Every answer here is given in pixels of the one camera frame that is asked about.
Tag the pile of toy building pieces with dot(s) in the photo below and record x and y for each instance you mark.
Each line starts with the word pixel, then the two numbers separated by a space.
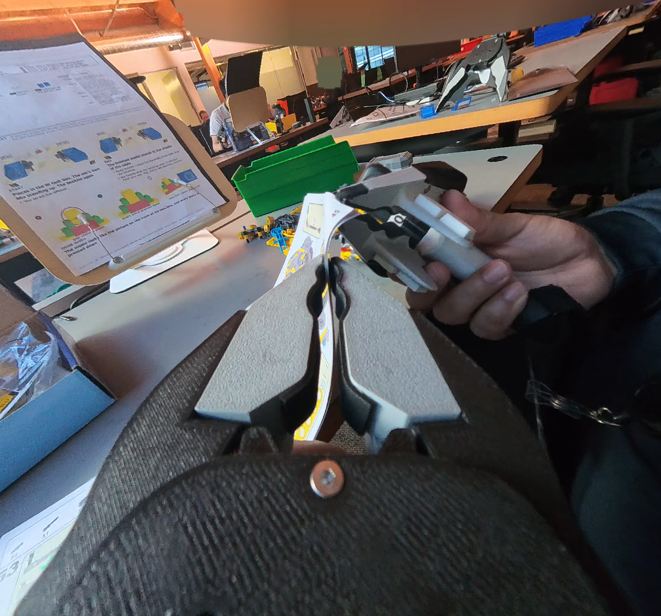
pixel 273 228

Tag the clear plastic parts bags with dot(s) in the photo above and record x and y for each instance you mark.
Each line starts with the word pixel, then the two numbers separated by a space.
pixel 26 357

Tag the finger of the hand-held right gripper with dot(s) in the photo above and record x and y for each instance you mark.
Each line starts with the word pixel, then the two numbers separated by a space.
pixel 382 249
pixel 392 187

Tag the printed instruction sheet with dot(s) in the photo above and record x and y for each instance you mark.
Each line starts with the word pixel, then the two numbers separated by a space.
pixel 77 135

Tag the person's right hand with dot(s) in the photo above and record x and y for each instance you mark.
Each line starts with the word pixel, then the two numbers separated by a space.
pixel 547 259

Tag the wooden display board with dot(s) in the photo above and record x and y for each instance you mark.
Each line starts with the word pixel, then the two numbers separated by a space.
pixel 204 161

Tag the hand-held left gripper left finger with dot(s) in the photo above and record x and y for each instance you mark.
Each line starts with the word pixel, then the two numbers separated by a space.
pixel 258 357

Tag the white stand base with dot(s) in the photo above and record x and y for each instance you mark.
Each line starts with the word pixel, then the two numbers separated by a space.
pixel 155 265

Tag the printed paper sheet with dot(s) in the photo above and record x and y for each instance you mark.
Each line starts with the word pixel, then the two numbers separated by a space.
pixel 387 115

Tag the small blue plastic part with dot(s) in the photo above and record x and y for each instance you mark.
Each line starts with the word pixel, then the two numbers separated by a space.
pixel 427 111
pixel 462 103

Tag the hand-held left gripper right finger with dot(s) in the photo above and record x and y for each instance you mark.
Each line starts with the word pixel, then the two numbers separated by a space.
pixel 397 363

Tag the spare grey black gripper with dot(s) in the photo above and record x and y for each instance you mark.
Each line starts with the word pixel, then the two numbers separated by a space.
pixel 480 58

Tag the wooden-edged table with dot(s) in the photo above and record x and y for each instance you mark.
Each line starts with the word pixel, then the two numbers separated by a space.
pixel 578 48

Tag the blue cardboard toy box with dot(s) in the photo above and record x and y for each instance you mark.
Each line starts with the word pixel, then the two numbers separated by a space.
pixel 41 419

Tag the blue plastic bin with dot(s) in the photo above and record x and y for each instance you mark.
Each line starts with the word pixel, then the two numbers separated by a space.
pixel 563 32

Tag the green plastic bin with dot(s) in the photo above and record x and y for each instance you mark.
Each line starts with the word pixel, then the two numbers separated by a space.
pixel 294 177

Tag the person's right forearm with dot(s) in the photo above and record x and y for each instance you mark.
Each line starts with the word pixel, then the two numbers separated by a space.
pixel 630 244

